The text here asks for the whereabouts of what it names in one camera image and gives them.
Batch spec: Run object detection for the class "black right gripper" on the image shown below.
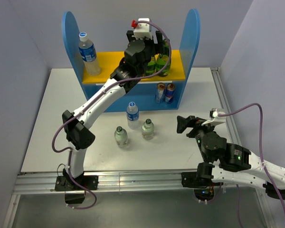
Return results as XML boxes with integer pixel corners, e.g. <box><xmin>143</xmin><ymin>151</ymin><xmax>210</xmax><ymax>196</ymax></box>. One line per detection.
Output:
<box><xmin>175</xmin><ymin>114</ymin><xmax>216</xmax><ymax>147</ymax></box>

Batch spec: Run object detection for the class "green Perrier glass bottle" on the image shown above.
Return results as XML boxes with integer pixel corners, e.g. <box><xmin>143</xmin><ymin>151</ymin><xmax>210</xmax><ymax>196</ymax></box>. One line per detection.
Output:
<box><xmin>156</xmin><ymin>39</ymin><xmax>171</xmax><ymax>77</ymax></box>

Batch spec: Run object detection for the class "green glass bottle red label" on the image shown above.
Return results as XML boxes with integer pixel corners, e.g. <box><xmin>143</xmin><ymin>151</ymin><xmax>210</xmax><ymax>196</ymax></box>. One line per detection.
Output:
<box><xmin>145</xmin><ymin>56</ymin><xmax>156</xmax><ymax>76</ymax></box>

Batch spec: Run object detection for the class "plastic water bottle blue label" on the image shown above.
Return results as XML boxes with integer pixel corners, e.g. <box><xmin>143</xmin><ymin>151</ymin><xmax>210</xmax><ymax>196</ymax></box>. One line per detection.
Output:
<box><xmin>126</xmin><ymin>102</ymin><xmax>139</xmax><ymax>130</ymax></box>

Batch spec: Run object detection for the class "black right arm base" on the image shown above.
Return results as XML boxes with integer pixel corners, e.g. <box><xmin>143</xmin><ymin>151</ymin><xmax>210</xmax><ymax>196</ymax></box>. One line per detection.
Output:
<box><xmin>181</xmin><ymin>171</ymin><xmax>223</xmax><ymax>205</ymax></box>

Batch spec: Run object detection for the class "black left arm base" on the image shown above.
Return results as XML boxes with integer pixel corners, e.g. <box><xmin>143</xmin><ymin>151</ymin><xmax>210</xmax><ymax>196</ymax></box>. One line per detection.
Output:
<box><xmin>54</xmin><ymin>174</ymin><xmax>98</xmax><ymax>209</ymax></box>

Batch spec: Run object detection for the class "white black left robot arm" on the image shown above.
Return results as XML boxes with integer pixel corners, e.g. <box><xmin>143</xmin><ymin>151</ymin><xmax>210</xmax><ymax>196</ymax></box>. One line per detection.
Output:
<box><xmin>60</xmin><ymin>30</ymin><xmax>168</xmax><ymax>190</ymax></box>

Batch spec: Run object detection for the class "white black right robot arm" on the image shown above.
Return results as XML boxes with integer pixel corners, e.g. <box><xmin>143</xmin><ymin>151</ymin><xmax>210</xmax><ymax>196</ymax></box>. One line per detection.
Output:
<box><xmin>177</xmin><ymin>115</ymin><xmax>285</xmax><ymax>200</ymax></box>

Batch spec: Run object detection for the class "blue and yellow shelf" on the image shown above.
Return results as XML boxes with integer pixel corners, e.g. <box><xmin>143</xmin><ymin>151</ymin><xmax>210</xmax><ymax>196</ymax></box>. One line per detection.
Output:
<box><xmin>62</xmin><ymin>9</ymin><xmax>200</xmax><ymax>112</ymax></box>

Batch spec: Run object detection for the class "clear Chang glass bottle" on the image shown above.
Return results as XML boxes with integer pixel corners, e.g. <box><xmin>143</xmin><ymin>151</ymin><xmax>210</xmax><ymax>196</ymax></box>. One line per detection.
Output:
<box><xmin>114</xmin><ymin>126</ymin><xmax>128</xmax><ymax>147</ymax></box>
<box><xmin>142</xmin><ymin>119</ymin><xmax>154</xmax><ymax>140</ymax></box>

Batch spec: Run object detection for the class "silver blue energy drink can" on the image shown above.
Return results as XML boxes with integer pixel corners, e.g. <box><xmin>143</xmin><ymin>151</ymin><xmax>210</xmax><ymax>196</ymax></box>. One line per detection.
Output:
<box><xmin>155</xmin><ymin>82</ymin><xmax>166</xmax><ymax>104</ymax></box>

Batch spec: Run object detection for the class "blue silver Red Bull can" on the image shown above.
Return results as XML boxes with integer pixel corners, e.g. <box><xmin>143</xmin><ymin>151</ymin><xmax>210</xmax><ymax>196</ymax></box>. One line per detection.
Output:
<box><xmin>164</xmin><ymin>83</ymin><xmax>176</xmax><ymax>104</ymax></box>

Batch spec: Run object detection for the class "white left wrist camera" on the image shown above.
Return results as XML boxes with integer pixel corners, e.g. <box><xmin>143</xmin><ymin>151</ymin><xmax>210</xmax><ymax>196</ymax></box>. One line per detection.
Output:
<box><xmin>131</xmin><ymin>20</ymin><xmax>153</xmax><ymax>40</ymax></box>

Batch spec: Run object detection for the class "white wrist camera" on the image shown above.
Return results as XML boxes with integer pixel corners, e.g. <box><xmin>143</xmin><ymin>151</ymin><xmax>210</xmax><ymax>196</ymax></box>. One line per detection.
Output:
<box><xmin>131</xmin><ymin>20</ymin><xmax>153</xmax><ymax>40</ymax></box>
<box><xmin>201</xmin><ymin>108</ymin><xmax>226</xmax><ymax>127</ymax></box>

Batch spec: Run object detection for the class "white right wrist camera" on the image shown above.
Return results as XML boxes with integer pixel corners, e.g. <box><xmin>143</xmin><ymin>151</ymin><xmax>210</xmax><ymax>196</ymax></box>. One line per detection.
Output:
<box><xmin>201</xmin><ymin>108</ymin><xmax>226</xmax><ymax>127</ymax></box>

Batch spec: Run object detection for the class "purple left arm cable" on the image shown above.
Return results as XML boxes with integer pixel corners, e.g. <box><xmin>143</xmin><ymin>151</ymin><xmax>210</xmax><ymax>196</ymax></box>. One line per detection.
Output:
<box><xmin>51</xmin><ymin>21</ymin><xmax>172</xmax><ymax>153</ymax></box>

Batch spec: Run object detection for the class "aluminium side rail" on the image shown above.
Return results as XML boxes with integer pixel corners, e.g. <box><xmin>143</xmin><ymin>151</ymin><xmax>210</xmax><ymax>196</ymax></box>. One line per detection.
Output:
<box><xmin>210</xmin><ymin>67</ymin><xmax>242</xmax><ymax>146</ymax></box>

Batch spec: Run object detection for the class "aluminium front rail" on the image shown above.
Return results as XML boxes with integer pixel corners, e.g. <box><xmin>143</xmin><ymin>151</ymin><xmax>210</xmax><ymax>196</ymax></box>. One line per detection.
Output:
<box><xmin>11</xmin><ymin>166</ymin><xmax>263</xmax><ymax>195</ymax></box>

